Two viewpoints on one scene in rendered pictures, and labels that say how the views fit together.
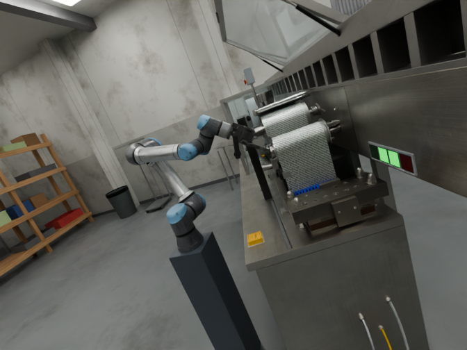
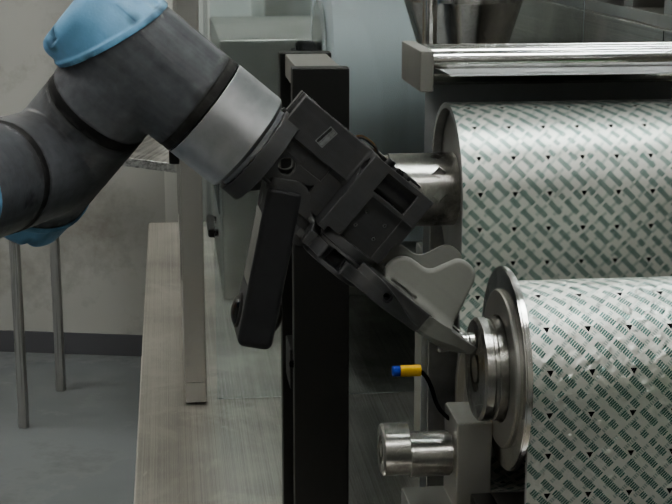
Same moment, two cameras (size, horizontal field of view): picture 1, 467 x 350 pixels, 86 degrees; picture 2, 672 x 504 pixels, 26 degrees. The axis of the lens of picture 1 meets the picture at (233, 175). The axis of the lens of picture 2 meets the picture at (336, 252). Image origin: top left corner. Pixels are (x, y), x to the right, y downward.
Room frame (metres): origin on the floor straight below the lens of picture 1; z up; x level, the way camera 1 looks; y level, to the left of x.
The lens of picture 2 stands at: (0.25, 0.10, 1.57)
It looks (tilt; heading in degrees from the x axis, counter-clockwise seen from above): 13 degrees down; 347
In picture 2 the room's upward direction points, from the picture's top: straight up
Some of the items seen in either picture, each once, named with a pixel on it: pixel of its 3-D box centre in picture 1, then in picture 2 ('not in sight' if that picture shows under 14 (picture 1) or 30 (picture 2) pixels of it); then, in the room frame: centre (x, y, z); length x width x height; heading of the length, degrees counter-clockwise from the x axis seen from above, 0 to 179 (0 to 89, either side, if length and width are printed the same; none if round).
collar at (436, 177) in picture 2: (260, 130); (420, 189); (1.46, -0.24, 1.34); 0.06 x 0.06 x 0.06; 84
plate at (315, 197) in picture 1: (332, 197); not in sight; (1.01, -0.38, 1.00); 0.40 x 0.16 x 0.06; 84
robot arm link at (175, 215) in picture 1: (180, 218); not in sight; (1.29, 0.36, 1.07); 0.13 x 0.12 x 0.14; 149
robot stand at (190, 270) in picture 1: (219, 305); not in sight; (1.28, 0.36, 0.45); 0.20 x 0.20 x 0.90; 71
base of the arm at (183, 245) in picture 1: (187, 236); not in sight; (1.28, 0.36, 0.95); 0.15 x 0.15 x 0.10
